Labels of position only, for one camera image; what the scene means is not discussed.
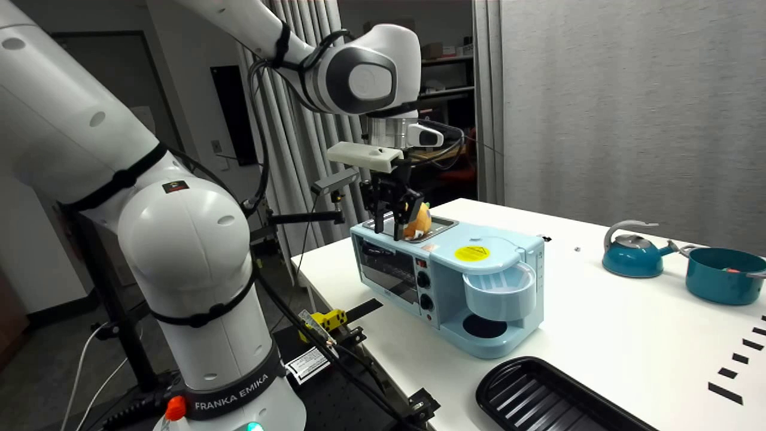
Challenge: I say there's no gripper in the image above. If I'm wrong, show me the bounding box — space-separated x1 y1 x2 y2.
359 162 425 241

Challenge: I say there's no red stop button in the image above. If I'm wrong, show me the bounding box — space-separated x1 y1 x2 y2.
164 394 188 422

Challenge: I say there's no orange plush toy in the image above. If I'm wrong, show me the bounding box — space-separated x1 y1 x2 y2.
403 202 433 241

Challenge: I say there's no appliance oven door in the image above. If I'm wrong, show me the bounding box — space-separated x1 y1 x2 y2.
353 236 421 306

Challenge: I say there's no light blue breakfast station appliance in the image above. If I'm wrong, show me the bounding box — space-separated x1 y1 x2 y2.
349 214 546 360

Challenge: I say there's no yellow clamp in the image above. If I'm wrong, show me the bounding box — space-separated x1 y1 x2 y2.
299 308 348 343

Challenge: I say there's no grey curtain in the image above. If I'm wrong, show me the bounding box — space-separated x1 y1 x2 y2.
472 0 766 255
238 0 373 252

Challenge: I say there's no shelf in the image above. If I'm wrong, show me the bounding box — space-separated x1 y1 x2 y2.
418 36 477 129

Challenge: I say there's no light blue filter basket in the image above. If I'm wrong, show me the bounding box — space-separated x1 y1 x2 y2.
462 261 538 323

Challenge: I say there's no black clamp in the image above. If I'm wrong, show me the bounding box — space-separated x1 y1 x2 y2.
407 387 442 424

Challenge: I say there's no black ribbed tray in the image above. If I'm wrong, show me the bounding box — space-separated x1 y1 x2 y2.
475 356 660 431

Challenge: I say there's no teal toy kettle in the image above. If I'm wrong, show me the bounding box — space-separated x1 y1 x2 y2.
601 219 680 279

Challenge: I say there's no teal toy pot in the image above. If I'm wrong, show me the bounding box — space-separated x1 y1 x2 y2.
679 244 766 306

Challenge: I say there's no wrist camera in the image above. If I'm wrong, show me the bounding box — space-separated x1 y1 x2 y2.
327 141 405 174

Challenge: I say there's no camera on mount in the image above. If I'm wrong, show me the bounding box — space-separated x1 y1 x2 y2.
263 167 361 228

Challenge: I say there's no black cable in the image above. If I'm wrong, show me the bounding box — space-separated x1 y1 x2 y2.
254 272 422 431

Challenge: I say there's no black wall panel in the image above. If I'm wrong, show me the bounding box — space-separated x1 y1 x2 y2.
210 64 259 168

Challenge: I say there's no white cable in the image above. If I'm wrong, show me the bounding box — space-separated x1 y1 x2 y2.
59 321 130 431

